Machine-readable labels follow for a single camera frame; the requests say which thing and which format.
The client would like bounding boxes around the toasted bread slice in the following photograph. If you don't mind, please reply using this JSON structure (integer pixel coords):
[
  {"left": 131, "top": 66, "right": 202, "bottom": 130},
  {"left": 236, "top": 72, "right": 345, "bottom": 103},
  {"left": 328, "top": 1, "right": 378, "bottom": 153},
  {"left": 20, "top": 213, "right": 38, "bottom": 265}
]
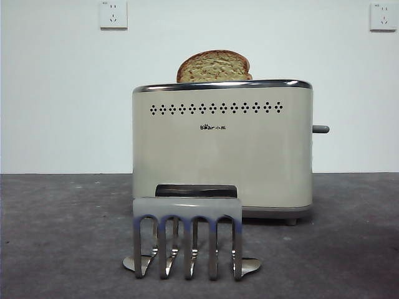
[{"left": 176, "top": 50, "right": 253, "bottom": 83}]

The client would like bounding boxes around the cream two-slot toaster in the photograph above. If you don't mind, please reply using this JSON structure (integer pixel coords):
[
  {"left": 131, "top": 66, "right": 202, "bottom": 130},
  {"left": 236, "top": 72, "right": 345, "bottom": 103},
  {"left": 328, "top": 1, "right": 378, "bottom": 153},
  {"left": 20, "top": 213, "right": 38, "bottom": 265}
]
[{"left": 130, "top": 79, "right": 314, "bottom": 225}]

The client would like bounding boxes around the stainless steel toast rack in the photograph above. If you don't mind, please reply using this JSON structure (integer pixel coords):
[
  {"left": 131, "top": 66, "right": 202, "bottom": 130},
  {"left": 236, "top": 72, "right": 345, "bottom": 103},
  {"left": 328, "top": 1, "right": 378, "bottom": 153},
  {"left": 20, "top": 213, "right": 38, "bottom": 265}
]
[{"left": 121, "top": 184, "right": 262, "bottom": 280}]

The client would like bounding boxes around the white wall socket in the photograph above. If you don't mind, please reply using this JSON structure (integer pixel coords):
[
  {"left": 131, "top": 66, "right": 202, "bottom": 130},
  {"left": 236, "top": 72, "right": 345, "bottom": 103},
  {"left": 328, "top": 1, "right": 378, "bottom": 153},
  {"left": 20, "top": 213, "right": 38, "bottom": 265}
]
[
  {"left": 369, "top": 2, "right": 399, "bottom": 32},
  {"left": 99, "top": 0, "right": 128, "bottom": 31}
]

